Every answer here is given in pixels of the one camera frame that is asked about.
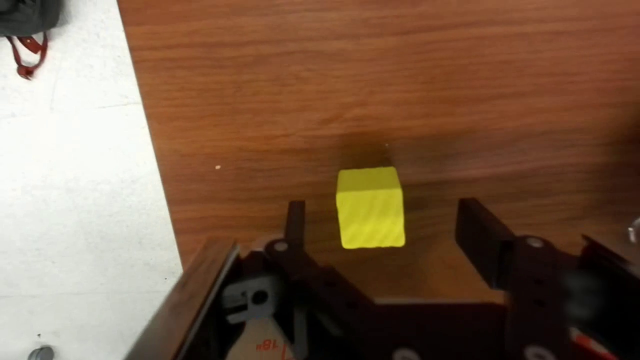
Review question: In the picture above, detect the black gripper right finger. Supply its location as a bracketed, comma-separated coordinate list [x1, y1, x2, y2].
[455, 196, 570, 323]

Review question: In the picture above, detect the yellow cube block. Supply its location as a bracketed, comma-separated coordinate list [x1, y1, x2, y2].
[333, 164, 408, 251]

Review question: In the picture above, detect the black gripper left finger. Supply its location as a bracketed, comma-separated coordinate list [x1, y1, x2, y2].
[264, 198, 376, 329]

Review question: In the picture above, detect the black device with red cable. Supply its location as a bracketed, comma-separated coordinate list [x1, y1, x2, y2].
[0, 0, 65, 80]

